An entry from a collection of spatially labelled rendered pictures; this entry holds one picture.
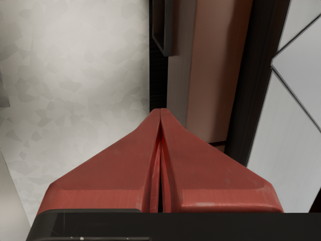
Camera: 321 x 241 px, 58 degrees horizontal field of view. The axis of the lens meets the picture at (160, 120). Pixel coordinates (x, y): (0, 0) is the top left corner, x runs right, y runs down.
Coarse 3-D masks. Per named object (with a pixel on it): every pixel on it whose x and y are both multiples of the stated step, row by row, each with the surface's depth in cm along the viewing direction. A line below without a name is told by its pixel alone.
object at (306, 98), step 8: (320, 40) 18; (320, 48) 19; (320, 56) 19; (312, 64) 19; (320, 64) 19; (312, 72) 20; (320, 72) 20; (312, 80) 20; (320, 80) 20; (304, 88) 20; (312, 88) 20; (320, 88) 21; (304, 96) 21; (312, 96) 21; (320, 96) 21; (304, 104) 21; (312, 104) 21; (320, 104) 22; (312, 112) 22; (320, 112) 22; (320, 120) 23; (320, 128) 23
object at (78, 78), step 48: (0, 0) 28; (48, 0) 29; (96, 0) 30; (144, 0) 32; (0, 48) 31; (48, 48) 32; (96, 48) 33; (144, 48) 35; (48, 96) 35; (96, 96) 37; (144, 96) 39; (0, 144) 38; (48, 144) 39; (96, 144) 41
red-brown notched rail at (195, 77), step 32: (192, 0) 19; (224, 0) 19; (192, 32) 20; (224, 32) 20; (192, 64) 21; (224, 64) 21; (192, 96) 22; (224, 96) 23; (192, 128) 24; (224, 128) 25
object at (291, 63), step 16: (320, 16) 17; (304, 32) 18; (320, 32) 18; (288, 48) 18; (304, 48) 18; (272, 64) 18; (288, 64) 19; (304, 64) 19; (288, 80) 20; (304, 80) 20
